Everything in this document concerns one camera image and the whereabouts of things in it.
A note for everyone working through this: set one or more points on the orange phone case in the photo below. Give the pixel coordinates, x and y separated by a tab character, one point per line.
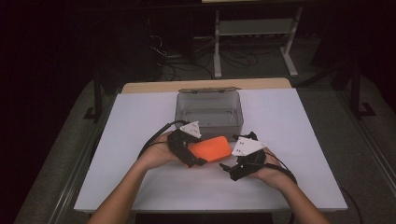
213	149

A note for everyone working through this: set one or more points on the black metal stand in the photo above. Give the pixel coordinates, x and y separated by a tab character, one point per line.
356	93
97	99

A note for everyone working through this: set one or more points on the grey metal desk frame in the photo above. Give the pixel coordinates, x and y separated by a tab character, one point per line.
255	27

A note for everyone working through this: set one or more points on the white table board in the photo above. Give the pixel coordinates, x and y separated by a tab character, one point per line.
124	118

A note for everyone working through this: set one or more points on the person's right hand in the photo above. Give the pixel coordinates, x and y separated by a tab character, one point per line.
274	175

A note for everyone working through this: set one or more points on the person's left hand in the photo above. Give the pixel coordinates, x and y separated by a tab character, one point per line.
157	152

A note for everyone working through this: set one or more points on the wooden table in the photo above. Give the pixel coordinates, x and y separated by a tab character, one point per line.
149	86

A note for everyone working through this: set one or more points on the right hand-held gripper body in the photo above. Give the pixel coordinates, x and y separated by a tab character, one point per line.
247	147

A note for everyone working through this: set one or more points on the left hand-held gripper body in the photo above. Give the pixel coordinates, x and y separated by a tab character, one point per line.
179	143

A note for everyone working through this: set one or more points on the aluminium floor rail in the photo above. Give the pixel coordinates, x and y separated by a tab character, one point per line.
370	146
74	180

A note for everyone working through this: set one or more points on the grey transparent plastic box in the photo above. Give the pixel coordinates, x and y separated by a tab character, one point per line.
208	109

